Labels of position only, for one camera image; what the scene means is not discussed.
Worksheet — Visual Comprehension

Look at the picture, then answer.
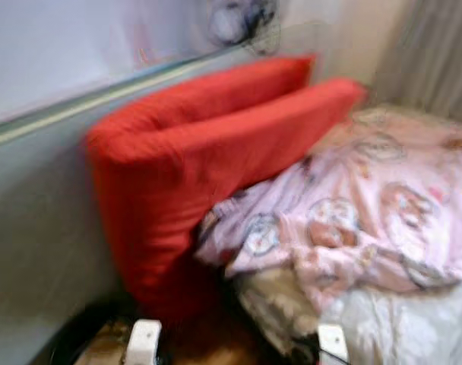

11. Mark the grey pleated curtain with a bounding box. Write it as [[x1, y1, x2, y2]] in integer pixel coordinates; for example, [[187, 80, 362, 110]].
[[372, 0, 462, 126]]

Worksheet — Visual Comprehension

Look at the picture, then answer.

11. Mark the black wire guard fan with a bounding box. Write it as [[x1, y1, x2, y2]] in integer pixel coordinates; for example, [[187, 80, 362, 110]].
[[208, 0, 281, 56]]

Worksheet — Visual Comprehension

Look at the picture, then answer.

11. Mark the beige floral bed sheet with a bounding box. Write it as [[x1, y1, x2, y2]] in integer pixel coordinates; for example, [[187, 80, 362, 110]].
[[235, 103, 462, 365]]

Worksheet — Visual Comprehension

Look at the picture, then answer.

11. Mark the red folded mattress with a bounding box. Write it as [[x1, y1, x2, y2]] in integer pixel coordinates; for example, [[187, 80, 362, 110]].
[[85, 55, 367, 324]]

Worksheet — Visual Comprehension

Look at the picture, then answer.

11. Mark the pink cartoon print blanket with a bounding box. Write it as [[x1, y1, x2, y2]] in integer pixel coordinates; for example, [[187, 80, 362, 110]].
[[193, 106, 462, 313]]

